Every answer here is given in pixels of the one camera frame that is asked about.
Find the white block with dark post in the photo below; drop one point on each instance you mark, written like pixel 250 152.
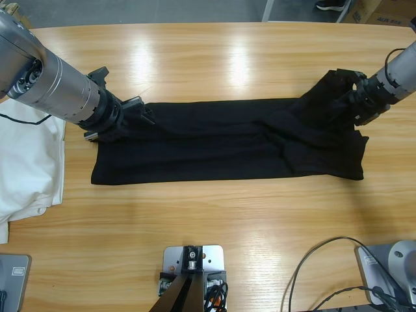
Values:
pixel 192 279

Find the brown cardboard box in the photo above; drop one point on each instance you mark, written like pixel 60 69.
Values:
pixel 383 10

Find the white Unitree T-shirt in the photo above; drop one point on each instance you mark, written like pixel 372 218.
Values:
pixel 26 169
pixel 3 231

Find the black Unitree polo shirt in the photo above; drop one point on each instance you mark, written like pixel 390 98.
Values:
pixel 260 136

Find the black white shoe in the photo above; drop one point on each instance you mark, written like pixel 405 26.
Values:
pixel 331 5

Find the white metal post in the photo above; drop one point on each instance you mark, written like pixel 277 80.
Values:
pixel 268 10

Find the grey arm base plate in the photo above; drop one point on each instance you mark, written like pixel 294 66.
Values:
pixel 13 283
pixel 387 276

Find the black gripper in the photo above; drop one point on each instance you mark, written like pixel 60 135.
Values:
pixel 107 110
pixel 367 97

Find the wooden pallet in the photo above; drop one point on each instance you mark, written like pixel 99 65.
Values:
pixel 10 8

